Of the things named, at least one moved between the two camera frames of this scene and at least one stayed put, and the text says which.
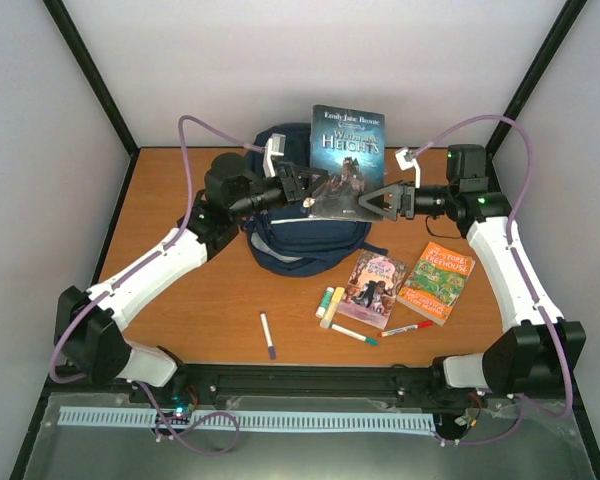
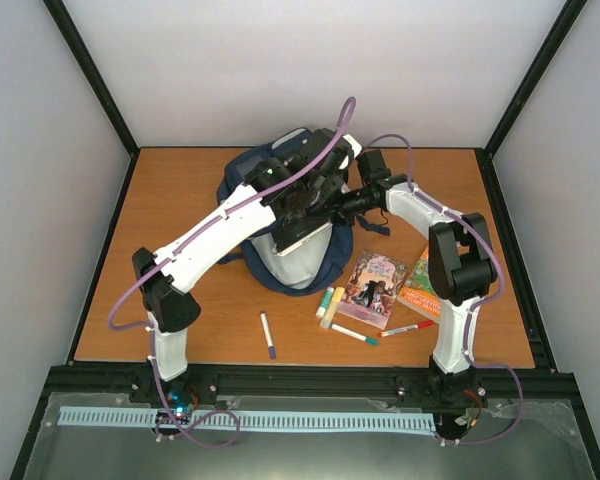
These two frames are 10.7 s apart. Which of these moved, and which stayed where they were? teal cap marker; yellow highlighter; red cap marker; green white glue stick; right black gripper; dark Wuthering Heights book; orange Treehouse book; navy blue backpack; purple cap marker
Moved: navy blue backpack; dark Wuthering Heights book; right black gripper
Stayed: orange Treehouse book; red cap marker; green white glue stick; purple cap marker; yellow highlighter; teal cap marker
